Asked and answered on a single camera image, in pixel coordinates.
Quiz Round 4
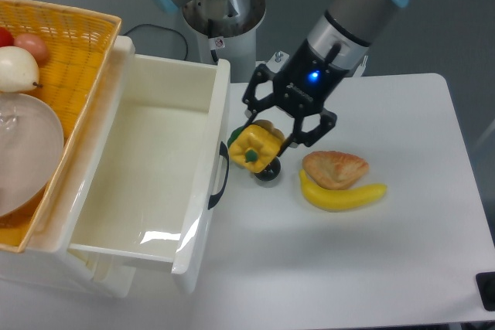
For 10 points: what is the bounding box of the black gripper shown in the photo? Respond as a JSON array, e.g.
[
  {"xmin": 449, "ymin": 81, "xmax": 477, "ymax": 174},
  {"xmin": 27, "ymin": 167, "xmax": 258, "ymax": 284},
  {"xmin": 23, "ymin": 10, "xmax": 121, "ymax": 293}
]
[{"xmin": 234, "ymin": 41, "xmax": 348, "ymax": 158}]

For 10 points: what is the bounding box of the yellow toy bell pepper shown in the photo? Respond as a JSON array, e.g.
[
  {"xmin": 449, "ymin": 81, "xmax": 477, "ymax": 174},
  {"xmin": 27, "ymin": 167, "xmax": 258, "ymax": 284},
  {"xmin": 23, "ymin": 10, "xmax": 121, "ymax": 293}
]
[{"xmin": 228, "ymin": 125, "xmax": 285, "ymax": 173}]

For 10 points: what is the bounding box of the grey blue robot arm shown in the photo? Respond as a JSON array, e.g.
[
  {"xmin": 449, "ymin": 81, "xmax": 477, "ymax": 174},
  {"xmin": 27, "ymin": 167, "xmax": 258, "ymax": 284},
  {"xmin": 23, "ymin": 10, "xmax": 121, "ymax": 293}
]
[{"xmin": 153, "ymin": 0, "xmax": 410, "ymax": 147}]

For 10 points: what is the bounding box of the green toy bell pepper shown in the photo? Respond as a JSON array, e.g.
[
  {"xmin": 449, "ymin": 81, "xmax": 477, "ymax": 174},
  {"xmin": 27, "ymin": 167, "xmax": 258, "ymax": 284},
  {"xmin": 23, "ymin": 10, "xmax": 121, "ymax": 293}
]
[{"xmin": 227, "ymin": 127, "xmax": 244, "ymax": 148}]

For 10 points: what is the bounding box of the white open upper drawer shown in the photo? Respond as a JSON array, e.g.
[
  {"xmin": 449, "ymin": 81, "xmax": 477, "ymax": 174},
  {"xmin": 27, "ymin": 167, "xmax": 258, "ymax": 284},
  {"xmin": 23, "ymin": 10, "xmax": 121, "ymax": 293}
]
[{"xmin": 71, "ymin": 55, "xmax": 230, "ymax": 293}]

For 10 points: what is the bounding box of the white drawer cabinet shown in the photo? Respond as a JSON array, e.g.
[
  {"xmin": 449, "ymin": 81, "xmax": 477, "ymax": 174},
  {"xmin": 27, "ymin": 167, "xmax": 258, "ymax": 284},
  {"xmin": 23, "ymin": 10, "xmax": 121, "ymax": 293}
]
[{"xmin": 1, "ymin": 36, "xmax": 135, "ymax": 298}]

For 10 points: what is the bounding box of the black round toy fruit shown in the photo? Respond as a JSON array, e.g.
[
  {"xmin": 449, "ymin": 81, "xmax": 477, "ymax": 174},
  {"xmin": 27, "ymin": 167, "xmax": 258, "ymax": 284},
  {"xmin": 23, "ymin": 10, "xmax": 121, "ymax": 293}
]
[{"xmin": 254, "ymin": 158, "xmax": 282, "ymax": 182}]

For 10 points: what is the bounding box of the orange toy croissant pastry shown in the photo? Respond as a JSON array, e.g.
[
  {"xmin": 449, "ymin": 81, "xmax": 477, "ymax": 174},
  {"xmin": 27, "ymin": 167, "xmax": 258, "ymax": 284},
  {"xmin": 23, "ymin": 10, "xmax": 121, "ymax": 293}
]
[{"xmin": 302, "ymin": 151, "xmax": 370, "ymax": 190}]

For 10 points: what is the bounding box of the yellow toy banana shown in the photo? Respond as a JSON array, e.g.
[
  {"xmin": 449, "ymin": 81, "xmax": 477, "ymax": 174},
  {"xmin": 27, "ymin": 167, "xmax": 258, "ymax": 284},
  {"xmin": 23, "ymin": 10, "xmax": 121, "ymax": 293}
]
[{"xmin": 299, "ymin": 170, "xmax": 387, "ymax": 212}]

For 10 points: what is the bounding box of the yellow woven basket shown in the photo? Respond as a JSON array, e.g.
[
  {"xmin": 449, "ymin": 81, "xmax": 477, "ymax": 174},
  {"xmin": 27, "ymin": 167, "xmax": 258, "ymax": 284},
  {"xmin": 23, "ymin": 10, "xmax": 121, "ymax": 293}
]
[{"xmin": 1, "ymin": 0, "xmax": 121, "ymax": 253}]

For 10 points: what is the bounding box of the black object at edge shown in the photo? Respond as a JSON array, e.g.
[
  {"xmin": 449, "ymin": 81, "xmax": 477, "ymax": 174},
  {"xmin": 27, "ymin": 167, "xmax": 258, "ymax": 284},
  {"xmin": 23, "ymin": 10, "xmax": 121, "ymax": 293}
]
[{"xmin": 476, "ymin": 271, "xmax": 495, "ymax": 311}]

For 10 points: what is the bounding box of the pink toy peach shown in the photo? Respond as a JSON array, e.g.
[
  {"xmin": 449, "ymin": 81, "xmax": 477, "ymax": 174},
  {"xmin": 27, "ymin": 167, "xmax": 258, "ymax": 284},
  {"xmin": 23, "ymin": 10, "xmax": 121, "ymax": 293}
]
[{"xmin": 14, "ymin": 33, "xmax": 50, "ymax": 64}]

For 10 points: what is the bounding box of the white toy pear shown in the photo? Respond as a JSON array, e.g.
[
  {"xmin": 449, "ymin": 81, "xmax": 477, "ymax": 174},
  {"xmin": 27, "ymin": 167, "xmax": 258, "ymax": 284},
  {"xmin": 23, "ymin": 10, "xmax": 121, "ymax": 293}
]
[{"xmin": 1, "ymin": 46, "xmax": 43, "ymax": 93}]

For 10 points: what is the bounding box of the red toy tomato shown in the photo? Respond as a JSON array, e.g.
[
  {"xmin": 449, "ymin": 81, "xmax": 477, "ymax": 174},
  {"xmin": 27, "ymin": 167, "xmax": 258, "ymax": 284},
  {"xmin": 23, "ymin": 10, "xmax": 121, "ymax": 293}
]
[{"xmin": 0, "ymin": 27, "xmax": 15, "ymax": 47}]

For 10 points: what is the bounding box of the black drawer handle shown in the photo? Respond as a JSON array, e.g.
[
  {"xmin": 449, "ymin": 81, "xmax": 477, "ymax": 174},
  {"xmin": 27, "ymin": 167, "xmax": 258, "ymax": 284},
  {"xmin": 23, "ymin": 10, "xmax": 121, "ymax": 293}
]
[{"xmin": 207, "ymin": 141, "xmax": 230, "ymax": 209}]

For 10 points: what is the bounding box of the black cable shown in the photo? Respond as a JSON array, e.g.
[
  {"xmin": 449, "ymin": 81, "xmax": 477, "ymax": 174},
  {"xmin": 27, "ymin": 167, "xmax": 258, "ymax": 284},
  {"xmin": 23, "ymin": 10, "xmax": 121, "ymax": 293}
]
[{"xmin": 122, "ymin": 23, "xmax": 189, "ymax": 61}]

